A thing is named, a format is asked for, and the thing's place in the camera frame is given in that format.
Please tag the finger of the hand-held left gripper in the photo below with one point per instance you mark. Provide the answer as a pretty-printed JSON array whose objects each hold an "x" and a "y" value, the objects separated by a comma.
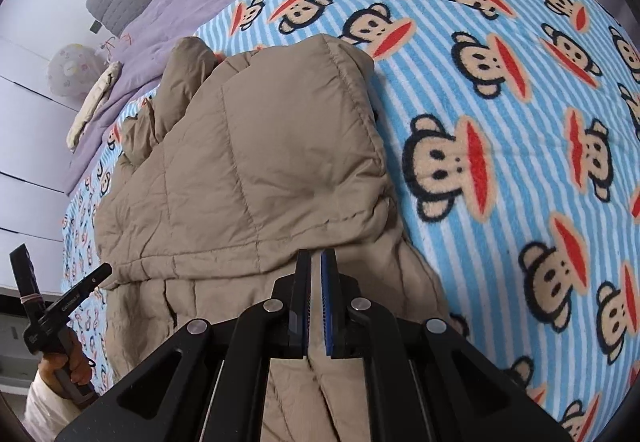
[{"x": 90, "y": 284}]

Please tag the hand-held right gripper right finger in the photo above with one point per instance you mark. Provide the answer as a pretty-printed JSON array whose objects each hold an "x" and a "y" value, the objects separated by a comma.
[{"x": 328, "y": 302}]

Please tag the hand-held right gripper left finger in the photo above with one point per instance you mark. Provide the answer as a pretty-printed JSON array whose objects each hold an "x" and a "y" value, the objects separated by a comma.
[{"x": 298, "y": 332}]

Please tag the khaki quilted jacket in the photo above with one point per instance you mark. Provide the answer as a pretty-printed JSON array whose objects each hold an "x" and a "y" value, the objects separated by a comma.
[{"x": 240, "y": 147}]

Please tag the person's left forearm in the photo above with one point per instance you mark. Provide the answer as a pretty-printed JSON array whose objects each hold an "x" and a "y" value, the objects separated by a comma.
[{"x": 47, "y": 402}]

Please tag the person's left hand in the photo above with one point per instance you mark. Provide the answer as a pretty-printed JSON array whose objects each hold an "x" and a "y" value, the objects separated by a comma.
[{"x": 75, "y": 362}]

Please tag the white drawer cabinet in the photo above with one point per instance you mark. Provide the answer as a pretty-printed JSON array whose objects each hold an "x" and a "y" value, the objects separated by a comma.
[{"x": 30, "y": 147}]

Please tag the cream folded cloth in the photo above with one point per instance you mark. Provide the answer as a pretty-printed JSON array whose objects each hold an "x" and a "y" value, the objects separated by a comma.
[{"x": 92, "y": 104}]

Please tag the monkey print striped blanket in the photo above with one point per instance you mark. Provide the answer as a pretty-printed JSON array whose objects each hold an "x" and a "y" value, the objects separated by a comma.
[{"x": 500, "y": 172}]

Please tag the round floral cushion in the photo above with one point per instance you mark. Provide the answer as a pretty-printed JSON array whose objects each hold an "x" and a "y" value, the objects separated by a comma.
[{"x": 72, "y": 69}]

